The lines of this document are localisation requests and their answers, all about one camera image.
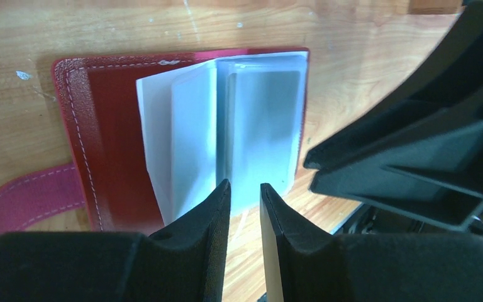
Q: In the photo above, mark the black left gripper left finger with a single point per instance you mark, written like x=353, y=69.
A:
x=184, y=261

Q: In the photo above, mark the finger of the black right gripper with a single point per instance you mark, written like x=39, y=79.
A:
x=419, y=152

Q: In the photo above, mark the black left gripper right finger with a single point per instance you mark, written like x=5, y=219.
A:
x=305, y=263

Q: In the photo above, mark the red leather card holder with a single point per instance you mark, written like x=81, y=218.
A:
x=152, y=135

